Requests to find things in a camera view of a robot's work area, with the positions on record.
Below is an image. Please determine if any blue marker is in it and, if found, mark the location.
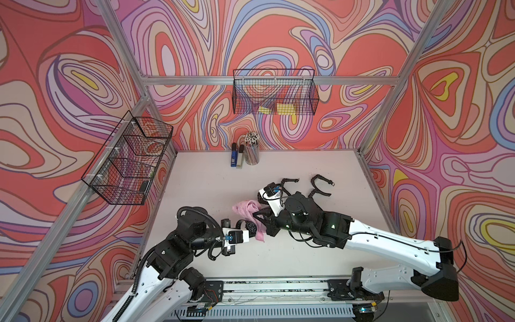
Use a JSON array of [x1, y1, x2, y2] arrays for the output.
[[230, 142, 238, 168]]

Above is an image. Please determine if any pink microfibre cloth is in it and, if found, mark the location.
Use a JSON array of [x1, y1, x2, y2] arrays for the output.
[[232, 200, 266, 242]]

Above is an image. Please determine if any wall wire basket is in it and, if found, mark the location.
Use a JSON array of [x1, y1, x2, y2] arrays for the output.
[[232, 67, 319, 115], [81, 111, 173, 205]]

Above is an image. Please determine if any small yellow block in basket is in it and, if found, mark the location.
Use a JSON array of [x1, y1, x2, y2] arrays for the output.
[[257, 106, 272, 115]]

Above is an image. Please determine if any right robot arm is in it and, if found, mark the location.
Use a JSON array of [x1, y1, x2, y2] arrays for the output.
[[253, 189, 459, 302]]

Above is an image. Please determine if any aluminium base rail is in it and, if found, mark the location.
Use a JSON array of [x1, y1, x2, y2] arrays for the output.
[[199, 276, 368, 308]]

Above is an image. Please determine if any pencil cup with pencils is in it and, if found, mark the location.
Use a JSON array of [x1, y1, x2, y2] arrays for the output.
[[244, 132, 260, 166]]

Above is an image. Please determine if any yellow sponge in basket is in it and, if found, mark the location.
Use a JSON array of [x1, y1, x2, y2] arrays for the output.
[[276, 103, 296, 115]]

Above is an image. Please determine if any left wall wire basket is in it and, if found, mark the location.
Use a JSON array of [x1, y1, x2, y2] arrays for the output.
[[81, 111, 173, 205]]

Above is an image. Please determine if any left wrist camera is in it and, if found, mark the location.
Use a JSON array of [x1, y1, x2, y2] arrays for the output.
[[223, 228, 250, 245]]

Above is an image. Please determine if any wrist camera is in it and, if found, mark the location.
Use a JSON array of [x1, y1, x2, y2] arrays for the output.
[[258, 182, 286, 217], [223, 228, 250, 245]]

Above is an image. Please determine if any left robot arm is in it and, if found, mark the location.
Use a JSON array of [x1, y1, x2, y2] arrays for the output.
[[103, 206, 257, 321]]

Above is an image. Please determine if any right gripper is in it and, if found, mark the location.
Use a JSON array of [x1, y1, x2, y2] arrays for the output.
[[252, 205, 314, 238]]

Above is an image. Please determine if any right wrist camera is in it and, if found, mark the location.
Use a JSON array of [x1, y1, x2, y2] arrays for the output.
[[258, 182, 286, 217]]

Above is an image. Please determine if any back wall wire basket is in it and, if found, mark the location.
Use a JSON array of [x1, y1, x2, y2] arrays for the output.
[[232, 67, 319, 115]]

